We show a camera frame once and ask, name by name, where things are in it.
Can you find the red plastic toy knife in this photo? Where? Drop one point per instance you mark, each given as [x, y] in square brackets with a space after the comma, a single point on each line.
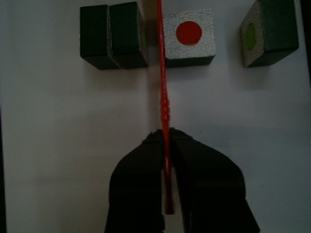
[164, 106]

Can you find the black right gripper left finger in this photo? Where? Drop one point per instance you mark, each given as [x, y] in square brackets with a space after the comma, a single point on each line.
[138, 182]

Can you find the sushi piece with red centre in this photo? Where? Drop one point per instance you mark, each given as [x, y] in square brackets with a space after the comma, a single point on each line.
[188, 36]

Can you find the dark green sushi piece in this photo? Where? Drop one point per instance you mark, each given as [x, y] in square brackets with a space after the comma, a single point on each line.
[95, 36]
[127, 35]

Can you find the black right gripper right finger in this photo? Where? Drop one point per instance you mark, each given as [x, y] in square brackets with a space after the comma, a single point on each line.
[214, 188]

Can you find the sushi piece with green centre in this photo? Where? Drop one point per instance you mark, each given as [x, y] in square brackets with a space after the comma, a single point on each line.
[269, 32]

